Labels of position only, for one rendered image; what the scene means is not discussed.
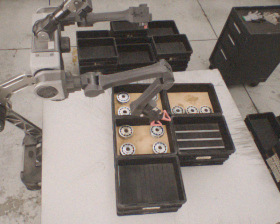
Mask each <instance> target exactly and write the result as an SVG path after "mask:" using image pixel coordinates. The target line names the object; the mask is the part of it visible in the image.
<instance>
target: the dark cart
mask: <svg viewBox="0 0 280 224"><path fill-rule="evenodd" d="M256 10H257V11H258V12H257V14H258V13H261V14H263V13H264V12H273V13H278V15H280V5H272V6H237V7H232V9H231V11H230V14H229V15H228V18H227V20H226V23H225V25H224V27H223V29H222V31H221V33H220V36H219V38H218V41H217V42H216V44H215V47H214V49H213V51H212V54H211V56H210V57H209V59H208V60H209V62H210V66H209V69H215V68H217V69H218V70H219V71H220V73H221V75H222V78H223V80H224V82H225V84H226V85H236V84H251V85H252V86H253V87H254V86H256V85H258V84H259V83H263V82H265V81H266V80H267V79H268V77H269V76H270V75H271V73H273V71H274V70H275V69H276V67H277V65H279V63H280V23H277V24H276V25H275V24H273V23H271V22H268V21H263V20H261V21H260V22H255V21H245V20H244V19H243V16H247V15H248V13H249V12H253V13H255V12H256Z"/></svg>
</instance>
